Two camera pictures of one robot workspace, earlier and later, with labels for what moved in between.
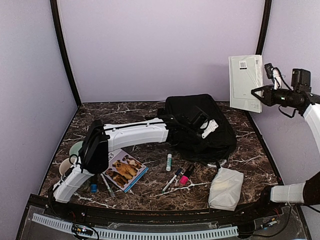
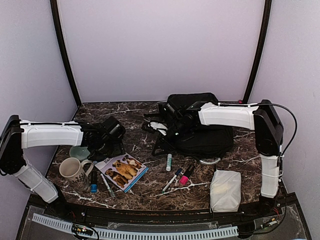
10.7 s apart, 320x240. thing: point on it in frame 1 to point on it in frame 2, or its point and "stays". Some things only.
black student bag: [197, 128] stays
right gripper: [267, 98] to [160, 143]
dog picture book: [123, 170] stays
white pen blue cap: [179, 171] stays
